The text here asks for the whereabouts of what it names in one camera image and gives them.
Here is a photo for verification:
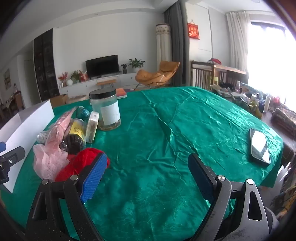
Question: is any bag of white beads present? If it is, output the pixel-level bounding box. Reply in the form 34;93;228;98
37;131;52;144

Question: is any clear packet of wooden sticks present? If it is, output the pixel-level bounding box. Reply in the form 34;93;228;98
85;111;100;144

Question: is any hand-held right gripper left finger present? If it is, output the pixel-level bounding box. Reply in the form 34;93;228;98
25;152;110;241

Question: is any white curtain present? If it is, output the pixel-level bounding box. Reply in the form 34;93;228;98
226;10;251;72

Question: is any grey curtain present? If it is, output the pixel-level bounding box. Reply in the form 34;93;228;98
164;1;190;87

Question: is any row of small bottles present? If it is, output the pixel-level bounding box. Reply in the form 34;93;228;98
248;91;272;114

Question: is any green satin tablecloth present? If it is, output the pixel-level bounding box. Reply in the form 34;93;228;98
0;86;284;241

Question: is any pink mesh bath sponge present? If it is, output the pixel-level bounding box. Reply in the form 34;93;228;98
32;139;70;180

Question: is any white standing air conditioner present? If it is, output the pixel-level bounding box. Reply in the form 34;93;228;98
155;23;173;67

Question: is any pink packet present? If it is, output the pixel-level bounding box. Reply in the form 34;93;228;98
47;107;78;149

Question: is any red wall hanging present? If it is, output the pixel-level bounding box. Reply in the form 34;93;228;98
187;22;201;40

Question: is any white cardboard box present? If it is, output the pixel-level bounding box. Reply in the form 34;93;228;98
0;99;55;193

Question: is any black glass display cabinet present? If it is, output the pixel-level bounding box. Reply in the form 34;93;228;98
33;30;60;102

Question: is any white television cabinet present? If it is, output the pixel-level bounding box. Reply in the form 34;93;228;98
59;72;139;95

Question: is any framed wall painting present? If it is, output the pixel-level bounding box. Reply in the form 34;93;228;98
3;68;11;90

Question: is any wooden slatted bed frame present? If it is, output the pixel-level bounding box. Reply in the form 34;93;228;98
191;60;249;90

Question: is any brown patterned cloth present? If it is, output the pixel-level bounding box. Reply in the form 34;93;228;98
270;108;296;139

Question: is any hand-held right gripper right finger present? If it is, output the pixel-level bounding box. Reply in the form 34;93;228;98
188;153;271;241

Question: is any orange lounge chair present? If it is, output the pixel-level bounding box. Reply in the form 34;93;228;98
135;61;181;90

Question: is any small bench with orange top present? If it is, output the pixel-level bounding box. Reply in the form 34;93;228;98
96;79;117;88

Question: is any green bushy potted plant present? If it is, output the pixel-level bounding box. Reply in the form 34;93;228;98
70;70;85;84

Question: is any brown cardboard box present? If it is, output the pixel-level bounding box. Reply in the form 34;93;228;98
50;94;69;108

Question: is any black television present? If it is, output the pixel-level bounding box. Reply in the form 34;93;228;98
85;55;120;79

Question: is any red flower arrangement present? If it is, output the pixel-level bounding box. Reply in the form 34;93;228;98
58;72;68;88

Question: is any large leafy potted plant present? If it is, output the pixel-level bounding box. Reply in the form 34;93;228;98
128;58;146;73

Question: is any red yarn ball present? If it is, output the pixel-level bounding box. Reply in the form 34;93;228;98
55;148;108;183

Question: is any clear jar with black lid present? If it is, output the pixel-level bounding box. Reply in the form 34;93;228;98
89;89;121;131

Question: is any smartphone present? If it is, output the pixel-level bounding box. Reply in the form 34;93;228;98
249;128;271;165

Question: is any yellow label dark packet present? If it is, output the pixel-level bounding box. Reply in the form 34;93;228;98
59;118;87;154

